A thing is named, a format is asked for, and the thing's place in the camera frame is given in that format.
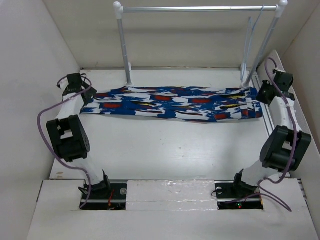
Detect white clothes rack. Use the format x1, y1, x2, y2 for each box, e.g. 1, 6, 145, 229
112, 0, 288, 87

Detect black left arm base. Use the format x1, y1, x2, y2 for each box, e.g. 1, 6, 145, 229
80, 180, 128, 211

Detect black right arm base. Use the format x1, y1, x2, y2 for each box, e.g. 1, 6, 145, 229
211, 170, 264, 211

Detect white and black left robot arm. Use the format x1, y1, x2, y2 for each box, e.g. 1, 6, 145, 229
46, 73, 112, 199

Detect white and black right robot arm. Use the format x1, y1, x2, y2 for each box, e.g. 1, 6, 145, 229
231, 69, 312, 197

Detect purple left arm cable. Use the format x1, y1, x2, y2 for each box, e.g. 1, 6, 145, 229
36, 74, 93, 210

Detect blue patterned trousers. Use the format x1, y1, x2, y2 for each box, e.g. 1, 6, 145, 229
81, 86, 263, 123

